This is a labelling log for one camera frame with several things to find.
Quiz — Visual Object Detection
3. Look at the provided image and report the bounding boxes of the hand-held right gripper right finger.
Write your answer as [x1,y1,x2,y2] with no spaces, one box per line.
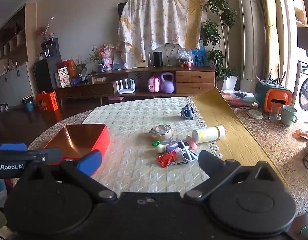
[184,150,280,202]

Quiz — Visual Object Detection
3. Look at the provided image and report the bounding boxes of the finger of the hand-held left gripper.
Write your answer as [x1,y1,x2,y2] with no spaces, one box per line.
[0,148,63,165]
[0,143,27,152]

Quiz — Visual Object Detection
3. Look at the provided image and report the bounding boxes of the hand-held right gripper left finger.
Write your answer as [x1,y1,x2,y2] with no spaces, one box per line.
[26,150,118,203]

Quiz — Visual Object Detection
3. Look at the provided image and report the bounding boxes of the small pink bottle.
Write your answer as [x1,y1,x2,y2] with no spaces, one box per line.
[186,136,197,150]

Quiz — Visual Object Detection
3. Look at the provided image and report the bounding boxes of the white pill bottle yellow label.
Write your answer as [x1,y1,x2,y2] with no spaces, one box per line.
[192,125,226,144]

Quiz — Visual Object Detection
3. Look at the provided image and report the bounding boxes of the red tin box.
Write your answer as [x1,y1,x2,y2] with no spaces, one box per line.
[42,124,111,175]

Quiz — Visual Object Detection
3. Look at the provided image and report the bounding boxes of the white frame sunglasses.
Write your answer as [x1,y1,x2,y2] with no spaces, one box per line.
[176,140,198,162]

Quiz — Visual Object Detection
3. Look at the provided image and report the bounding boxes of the pink block purple roof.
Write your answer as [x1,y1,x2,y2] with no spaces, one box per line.
[165,141,181,153]

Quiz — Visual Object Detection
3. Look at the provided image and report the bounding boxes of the red foil packet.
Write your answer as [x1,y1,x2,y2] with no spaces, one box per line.
[156,152,178,167]

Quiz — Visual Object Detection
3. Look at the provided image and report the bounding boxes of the blue purple spiky toy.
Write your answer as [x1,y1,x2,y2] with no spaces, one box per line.
[180,104,194,120]

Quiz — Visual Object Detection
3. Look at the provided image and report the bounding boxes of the round steel lidded bowl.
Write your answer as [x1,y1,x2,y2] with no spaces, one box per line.
[149,124,172,140]

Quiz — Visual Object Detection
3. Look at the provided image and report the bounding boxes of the teal waste bin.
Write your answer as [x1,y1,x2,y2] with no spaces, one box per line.
[21,95,35,112]

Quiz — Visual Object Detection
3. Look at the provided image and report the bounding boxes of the yellow table mat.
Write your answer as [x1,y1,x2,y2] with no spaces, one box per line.
[191,87,290,185]

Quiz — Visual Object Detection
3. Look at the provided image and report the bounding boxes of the orange gift box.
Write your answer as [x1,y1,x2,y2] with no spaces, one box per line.
[36,91,59,111]

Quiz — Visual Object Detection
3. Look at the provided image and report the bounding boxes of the white shallow dish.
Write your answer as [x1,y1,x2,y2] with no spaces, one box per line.
[247,109,263,119]

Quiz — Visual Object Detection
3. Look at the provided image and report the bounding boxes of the stack of books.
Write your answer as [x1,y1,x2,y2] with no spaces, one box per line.
[220,89,257,108]

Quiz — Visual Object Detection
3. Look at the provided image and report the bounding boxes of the black mini fridge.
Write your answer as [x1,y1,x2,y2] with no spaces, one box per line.
[34,55,62,94]

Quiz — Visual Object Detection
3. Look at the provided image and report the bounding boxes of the white router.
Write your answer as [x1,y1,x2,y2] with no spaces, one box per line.
[115,79,136,94]

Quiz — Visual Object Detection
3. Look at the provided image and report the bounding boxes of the cereal bag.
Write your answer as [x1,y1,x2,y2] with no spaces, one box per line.
[57,66,71,87]

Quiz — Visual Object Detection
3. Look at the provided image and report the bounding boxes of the clear drinking glass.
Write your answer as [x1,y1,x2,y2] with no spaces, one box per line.
[268,102,282,120]

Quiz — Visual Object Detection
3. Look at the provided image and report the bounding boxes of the wooden TV cabinet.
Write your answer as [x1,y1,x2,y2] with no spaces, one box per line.
[54,65,217,105]

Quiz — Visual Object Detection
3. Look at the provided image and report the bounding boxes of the purple kettlebell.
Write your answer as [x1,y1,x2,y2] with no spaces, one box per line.
[160,72,175,93]

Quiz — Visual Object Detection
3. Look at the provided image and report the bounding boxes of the orange paper bag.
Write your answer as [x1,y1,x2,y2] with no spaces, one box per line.
[67,60,77,78]

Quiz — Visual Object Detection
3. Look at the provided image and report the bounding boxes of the green mug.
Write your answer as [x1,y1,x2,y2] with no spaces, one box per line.
[280,104,298,126]

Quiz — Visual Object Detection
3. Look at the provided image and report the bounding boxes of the green orange utensil holder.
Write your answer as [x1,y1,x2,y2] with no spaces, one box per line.
[255,70,293,114]

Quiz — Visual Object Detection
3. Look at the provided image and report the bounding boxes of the small orange toy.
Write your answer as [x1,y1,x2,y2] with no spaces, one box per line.
[293,129,308,140]

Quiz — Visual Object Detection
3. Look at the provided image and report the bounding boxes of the potted orchid plant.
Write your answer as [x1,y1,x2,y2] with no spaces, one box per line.
[88,44,107,73]

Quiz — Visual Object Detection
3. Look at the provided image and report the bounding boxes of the small leafy potted plant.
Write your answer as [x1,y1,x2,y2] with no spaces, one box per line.
[74,55,88,77]

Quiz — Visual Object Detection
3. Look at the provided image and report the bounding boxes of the pink toy suitcase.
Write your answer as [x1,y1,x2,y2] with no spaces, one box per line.
[148,75,161,93]

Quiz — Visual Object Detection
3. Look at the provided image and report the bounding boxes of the blue picture card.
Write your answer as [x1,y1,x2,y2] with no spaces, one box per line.
[113,51,123,70]

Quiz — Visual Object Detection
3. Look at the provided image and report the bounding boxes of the pink plush doll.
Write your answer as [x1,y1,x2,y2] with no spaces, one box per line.
[100,44,114,71]

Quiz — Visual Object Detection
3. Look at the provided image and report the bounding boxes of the black coffee machine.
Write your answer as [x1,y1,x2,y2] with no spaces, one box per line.
[41,39,61,58]

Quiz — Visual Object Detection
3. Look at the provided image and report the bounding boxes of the plastic bag of fruit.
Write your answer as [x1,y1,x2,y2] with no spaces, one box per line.
[178,50,194,68]

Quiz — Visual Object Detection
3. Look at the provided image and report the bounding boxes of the black cylinder speaker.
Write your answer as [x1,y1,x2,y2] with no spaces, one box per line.
[153,52,163,67]

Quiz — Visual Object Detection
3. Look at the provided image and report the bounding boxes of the washing machine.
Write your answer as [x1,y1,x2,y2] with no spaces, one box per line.
[294,61,308,117]

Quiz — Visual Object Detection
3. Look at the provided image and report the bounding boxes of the white standing air conditioner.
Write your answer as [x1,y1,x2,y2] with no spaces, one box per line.
[234,0,270,93]

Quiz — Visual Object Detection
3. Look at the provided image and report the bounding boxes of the tall potted tree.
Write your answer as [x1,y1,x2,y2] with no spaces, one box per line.
[200,0,241,92]

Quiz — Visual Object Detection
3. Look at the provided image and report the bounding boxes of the black television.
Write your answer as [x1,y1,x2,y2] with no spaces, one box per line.
[118,2,128,25]

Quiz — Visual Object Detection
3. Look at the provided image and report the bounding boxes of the floral draped cloth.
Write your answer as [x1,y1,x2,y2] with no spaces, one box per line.
[118,0,208,69]

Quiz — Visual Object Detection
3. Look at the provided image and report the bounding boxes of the yellow curtain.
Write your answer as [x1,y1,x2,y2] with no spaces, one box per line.
[263,0,281,80]

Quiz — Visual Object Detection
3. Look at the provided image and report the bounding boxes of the wall shelf cabinet unit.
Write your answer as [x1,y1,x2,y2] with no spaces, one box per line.
[0,5,32,100]

